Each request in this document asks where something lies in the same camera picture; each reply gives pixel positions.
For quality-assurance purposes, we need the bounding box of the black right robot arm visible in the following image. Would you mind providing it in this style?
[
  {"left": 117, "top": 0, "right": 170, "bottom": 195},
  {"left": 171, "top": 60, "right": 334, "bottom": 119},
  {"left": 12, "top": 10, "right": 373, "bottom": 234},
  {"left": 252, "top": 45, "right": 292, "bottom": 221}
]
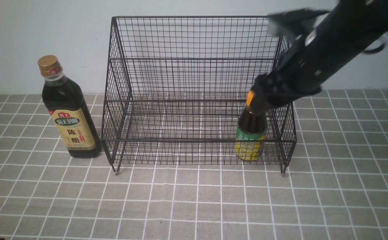
[{"left": 246, "top": 0, "right": 388, "bottom": 114}]

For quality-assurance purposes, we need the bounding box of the dark vinegar bottle gold cap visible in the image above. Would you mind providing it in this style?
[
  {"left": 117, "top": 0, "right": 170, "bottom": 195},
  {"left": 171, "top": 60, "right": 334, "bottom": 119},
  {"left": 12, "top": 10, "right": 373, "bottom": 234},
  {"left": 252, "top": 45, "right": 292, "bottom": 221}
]
[{"left": 37, "top": 55, "right": 101, "bottom": 158}]

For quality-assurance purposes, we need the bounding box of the grey checkered tablecloth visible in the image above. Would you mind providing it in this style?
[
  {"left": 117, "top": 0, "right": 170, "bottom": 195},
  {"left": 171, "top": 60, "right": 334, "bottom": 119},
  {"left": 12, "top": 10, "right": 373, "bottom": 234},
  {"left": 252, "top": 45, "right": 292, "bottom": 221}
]
[{"left": 0, "top": 90, "right": 388, "bottom": 240}]

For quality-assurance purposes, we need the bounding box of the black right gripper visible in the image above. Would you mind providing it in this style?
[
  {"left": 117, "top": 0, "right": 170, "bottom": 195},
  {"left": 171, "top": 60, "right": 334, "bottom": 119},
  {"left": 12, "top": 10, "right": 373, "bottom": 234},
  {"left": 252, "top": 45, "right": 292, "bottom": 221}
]
[{"left": 249, "top": 57, "right": 323, "bottom": 115}]

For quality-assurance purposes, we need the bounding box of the orange-capped seasoning sauce bottle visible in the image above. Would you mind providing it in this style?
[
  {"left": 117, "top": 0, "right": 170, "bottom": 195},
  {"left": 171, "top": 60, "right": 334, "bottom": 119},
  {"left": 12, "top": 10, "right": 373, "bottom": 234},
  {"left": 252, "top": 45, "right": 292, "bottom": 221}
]
[{"left": 235, "top": 91, "right": 268, "bottom": 161}]

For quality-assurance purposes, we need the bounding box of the black wire mesh shelf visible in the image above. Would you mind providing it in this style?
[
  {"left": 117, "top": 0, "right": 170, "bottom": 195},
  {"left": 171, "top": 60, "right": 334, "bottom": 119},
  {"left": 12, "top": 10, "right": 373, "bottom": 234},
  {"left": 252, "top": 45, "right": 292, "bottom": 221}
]
[{"left": 101, "top": 16, "right": 297, "bottom": 174}]

